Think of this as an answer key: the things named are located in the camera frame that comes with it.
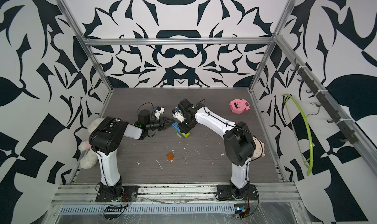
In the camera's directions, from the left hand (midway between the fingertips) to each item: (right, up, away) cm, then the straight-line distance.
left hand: (174, 119), depth 93 cm
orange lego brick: (-2, -20, -8) cm, 22 cm away
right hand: (+6, -4, -5) cm, 8 cm away
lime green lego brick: (+8, -8, -6) cm, 13 cm away
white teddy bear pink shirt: (-43, -17, -16) cm, 49 cm away
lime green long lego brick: (+3, -7, -2) cm, 8 cm away
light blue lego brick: (+1, -3, -2) cm, 4 cm away
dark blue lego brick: (+5, -9, -4) cm, 11 cm away
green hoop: (+59, -7, -33) cm, 67 cm away
